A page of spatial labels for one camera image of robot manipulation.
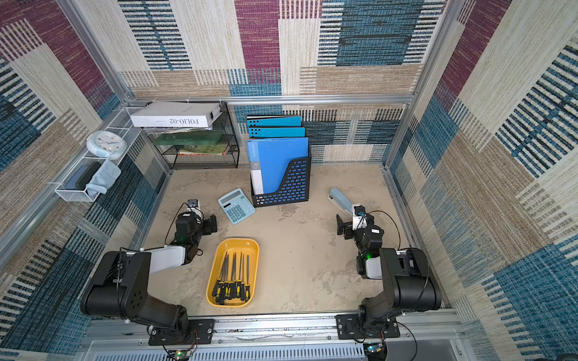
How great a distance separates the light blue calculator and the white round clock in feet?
1.36

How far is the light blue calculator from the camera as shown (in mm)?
1015

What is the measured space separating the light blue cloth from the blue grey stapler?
0.82 metres

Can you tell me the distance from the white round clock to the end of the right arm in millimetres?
812

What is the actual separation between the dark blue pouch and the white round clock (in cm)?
5

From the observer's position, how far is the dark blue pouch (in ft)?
2.14

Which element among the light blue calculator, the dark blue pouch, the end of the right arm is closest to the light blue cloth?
A: the dark blue pouch

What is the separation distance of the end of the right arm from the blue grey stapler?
0.40 feet

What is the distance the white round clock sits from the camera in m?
0.73

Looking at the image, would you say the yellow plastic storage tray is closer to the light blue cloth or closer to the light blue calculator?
the light blue calculator
